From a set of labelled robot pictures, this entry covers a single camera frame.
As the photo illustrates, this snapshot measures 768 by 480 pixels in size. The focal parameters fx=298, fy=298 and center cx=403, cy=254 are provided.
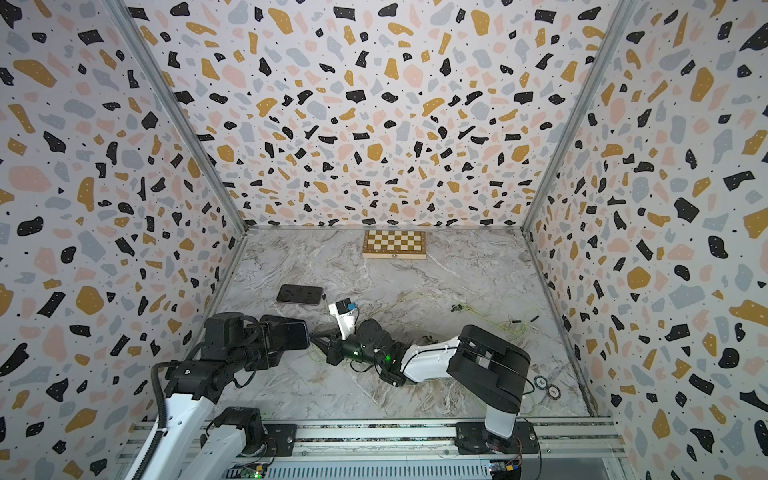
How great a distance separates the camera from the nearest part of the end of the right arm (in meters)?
0.63

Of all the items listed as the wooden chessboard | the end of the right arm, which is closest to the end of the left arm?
the end of the right arm

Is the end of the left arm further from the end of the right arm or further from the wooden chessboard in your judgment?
the wooden chessboard
